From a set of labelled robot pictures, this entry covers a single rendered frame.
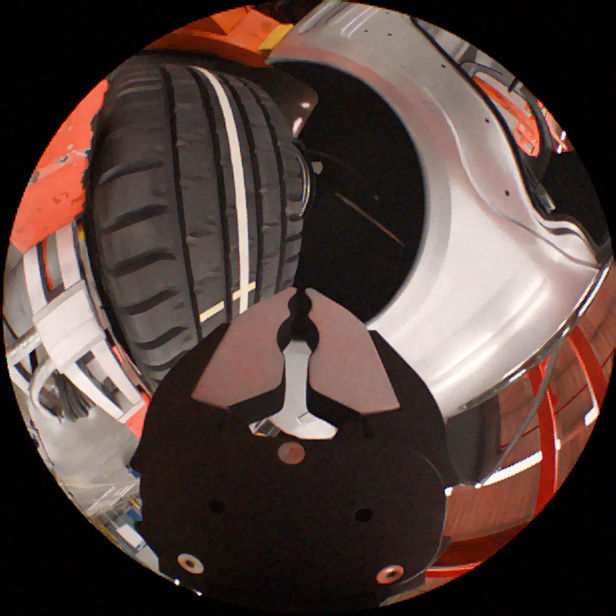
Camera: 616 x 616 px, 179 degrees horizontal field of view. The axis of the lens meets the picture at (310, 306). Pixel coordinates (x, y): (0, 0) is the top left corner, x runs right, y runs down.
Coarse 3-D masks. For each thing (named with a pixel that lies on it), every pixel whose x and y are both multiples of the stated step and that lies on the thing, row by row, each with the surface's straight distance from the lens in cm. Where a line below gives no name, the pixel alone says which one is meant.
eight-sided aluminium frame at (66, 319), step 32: (32, 256) 21; (64, 256) 19; (32, 288) 20; (64, 288) 20; (64, 320) 19; (96, 320) 20; (64, 352) 20; (96, 352) 22; (96, 384) 28; (128, 384) 30; (128, 416) 38
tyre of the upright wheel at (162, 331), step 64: (128, 128) 17; (192, 128) 19; (256, 128) 24; (128, 192) 15; (192, 192) 16; (256, 192) 22; (128, 256) 14; (192, 256) 16; (256, 256) 23; (128, 320) 17; (192, 320) 19
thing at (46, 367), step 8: (48, 360) 38; (40, 368) 40; (48, 368) 39; (32, 376) 42; (40, 376) 40; (48, 376) 40; (32, 384) 42; (40, 384) 41; (32, 392) 43; (32, 400) 45; (40, 400) 47; (40, 408) 47; (48, 408) 50; (56, 408) 53; (48, 416) 49; (56, 416) 52
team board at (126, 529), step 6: (102, 516) 1001; (108, 522) 1000; (114, 528) 999; (120, 528) 1038; (126, 528) 1078; (120, 534) 998; (126, 534) 1035; (132, 534) 1074; (138, 534) 1116; (126, 540) 997; (132, 540) 1031; (138, 540) 1069; (138, 546) 1025
